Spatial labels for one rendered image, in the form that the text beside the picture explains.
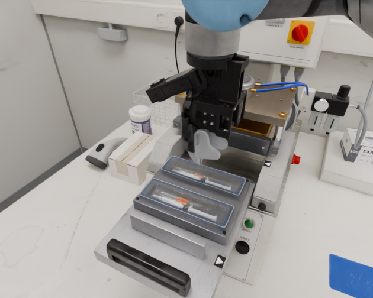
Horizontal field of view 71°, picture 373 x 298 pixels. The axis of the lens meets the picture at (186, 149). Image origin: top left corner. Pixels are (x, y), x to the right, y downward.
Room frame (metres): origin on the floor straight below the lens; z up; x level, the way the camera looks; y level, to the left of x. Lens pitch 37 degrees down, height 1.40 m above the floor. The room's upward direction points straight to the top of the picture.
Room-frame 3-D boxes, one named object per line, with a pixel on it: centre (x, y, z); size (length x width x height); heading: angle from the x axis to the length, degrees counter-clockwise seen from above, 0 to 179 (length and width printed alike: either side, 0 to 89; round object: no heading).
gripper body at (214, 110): (0.38, -0.04, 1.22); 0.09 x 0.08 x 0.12; 62
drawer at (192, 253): (0.35, 0.00, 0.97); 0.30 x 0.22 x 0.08; 154
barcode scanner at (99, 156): (0.81, 0.30, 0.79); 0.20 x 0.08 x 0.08; 152
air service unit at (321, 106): (0.64, -0.39, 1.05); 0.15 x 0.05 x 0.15; 64
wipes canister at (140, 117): (0.93, 0.19, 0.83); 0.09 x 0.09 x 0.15
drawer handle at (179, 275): (0.22, 0.06, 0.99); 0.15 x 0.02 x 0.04; 64
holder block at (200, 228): (0.39, -0.02, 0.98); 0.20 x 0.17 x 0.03; 64
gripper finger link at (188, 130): (0.37, -0.01, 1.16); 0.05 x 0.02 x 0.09; 152
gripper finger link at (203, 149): (0.36, -0.03, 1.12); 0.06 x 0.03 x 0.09; 62
